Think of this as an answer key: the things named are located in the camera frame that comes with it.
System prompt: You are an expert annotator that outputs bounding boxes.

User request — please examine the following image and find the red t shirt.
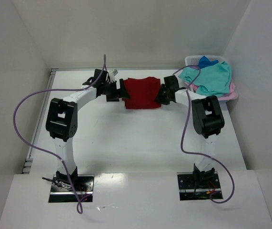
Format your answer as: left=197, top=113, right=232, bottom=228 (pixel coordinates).
left=123, top=77, right=161, bottom=110

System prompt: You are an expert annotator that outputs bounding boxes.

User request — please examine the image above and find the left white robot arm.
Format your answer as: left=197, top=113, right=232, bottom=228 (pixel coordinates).
left=46, top=69, right=130, bottom=187

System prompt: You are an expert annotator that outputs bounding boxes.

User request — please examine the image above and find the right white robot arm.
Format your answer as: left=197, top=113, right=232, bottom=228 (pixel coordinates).
left=156, top=75, right=228, bottom=187

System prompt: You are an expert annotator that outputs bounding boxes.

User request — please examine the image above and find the lilac t shirt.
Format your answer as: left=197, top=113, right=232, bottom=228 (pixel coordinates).
left=189, top=64, right=200, bottom=71

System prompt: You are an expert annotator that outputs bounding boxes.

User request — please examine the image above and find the white plastic laundry basket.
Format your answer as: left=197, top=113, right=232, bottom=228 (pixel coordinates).
left=185, top=55, right=237, bottom=92

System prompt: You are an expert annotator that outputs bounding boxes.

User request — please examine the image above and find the blue t shirt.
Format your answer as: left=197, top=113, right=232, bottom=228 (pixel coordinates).
left=198, top=56, right=219, bottom=69

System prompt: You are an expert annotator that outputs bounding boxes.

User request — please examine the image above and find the teal t shirt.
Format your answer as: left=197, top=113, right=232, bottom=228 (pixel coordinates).
left=179, top=62, right=232, bottom=97

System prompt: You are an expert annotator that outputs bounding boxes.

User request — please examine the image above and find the pink t shirt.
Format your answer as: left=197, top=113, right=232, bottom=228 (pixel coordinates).
left=190, top=81, right=238, bottom=102

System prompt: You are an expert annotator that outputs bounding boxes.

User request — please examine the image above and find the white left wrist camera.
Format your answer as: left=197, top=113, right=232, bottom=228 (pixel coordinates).
left=108, top=69, right=118, bottom=83

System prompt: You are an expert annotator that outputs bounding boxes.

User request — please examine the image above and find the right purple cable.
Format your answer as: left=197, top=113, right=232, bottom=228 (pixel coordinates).
left=172, top=65, right=235, bottom=203

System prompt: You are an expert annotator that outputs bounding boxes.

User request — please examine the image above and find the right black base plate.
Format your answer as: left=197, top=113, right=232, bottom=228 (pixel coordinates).
left=177, top=173, right=223, bottom=201

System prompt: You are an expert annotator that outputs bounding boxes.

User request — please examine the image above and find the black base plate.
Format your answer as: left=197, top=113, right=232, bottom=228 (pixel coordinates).
left=177, top=173, right=223, bottom=201
left=48, top=175, right=94, bottom=203

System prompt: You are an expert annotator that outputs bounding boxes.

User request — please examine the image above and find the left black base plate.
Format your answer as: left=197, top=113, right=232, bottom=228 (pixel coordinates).
left=48, top=175, right=94, bottom=203

